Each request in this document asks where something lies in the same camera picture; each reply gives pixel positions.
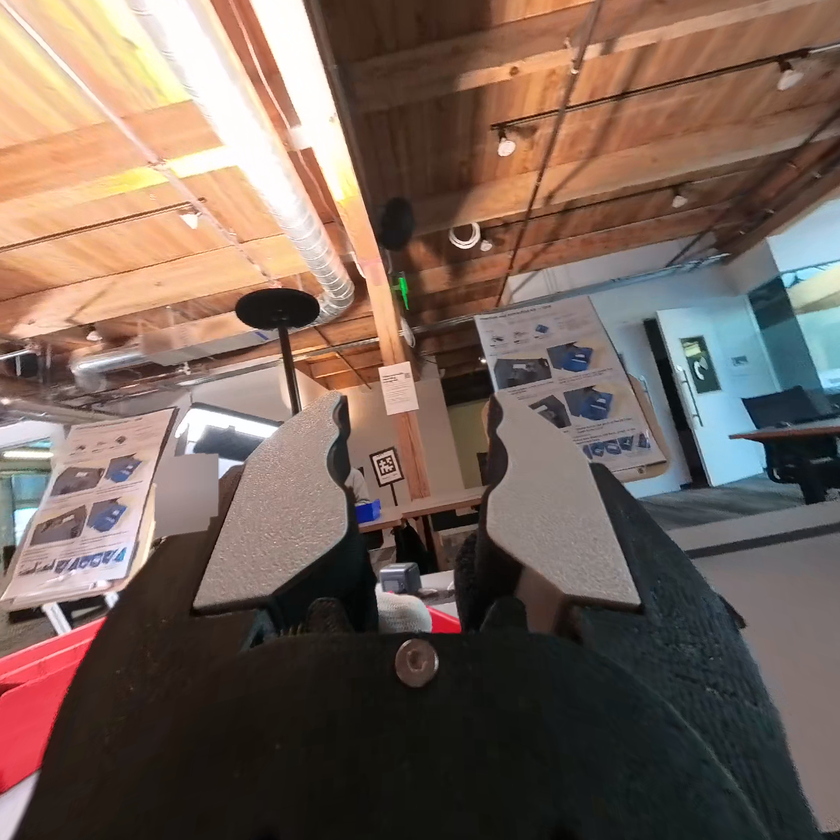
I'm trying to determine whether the grey charger block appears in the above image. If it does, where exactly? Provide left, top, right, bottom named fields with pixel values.
left=378, top=562, right=423, bottom=596

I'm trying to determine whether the instruction poster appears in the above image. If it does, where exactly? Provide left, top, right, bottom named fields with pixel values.
left=0, top=407, right=180, bottom=613
left=474, top=295, right=660, bottom=483

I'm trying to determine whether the wooden post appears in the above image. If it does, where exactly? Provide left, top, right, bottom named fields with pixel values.
left=357, top=190, right=432, bottom=501

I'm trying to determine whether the ribbed silver duct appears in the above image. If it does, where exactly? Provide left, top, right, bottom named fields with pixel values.
left=128, top=0, right=357, bottom=324

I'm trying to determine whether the black office chair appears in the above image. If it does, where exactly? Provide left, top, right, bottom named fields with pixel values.
left=742, top=386, right=837, bottom=485

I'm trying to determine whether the long ceiling light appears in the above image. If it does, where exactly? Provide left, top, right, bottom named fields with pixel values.
left=249, top=0, right=362, bottom=204

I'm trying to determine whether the silver air duct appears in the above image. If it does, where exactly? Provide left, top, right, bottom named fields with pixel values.
left=69, top=327, right=270, bottom=389

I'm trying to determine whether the small tag sign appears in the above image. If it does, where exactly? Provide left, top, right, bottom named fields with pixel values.
left=369, top=446, right=403, bottom=508

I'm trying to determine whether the red plastic bin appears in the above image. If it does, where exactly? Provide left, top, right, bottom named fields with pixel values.
left=0, top=605, right=462, bottom=795

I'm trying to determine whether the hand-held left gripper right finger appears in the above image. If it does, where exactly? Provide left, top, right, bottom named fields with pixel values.
left=478, top=394, right=643, bottom=613

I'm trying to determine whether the instruction sheet on stand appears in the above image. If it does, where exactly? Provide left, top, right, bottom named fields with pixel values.
left=623, top=373, right=672, bottom=484

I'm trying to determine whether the led panel lamp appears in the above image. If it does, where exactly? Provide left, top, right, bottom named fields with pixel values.
left=172, top=402, right=284, bottom=462

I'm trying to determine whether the black round ceiling speaker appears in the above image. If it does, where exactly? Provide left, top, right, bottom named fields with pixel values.
left=374, top=196, right=417, bottom=252

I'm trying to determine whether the black disc pole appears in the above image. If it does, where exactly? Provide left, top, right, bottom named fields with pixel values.
left=234, top=287, right=321, bottom=416

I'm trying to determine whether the white paper note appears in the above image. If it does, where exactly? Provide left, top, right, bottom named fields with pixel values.
left=378, top=361, right=420, bottom=416

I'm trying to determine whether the booth window with sign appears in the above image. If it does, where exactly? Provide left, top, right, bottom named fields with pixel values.
left=678, top=335, right=723, bottom=396

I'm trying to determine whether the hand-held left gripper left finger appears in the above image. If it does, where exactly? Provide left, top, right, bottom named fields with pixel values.
left=192, top=391, right=352, bottom=615

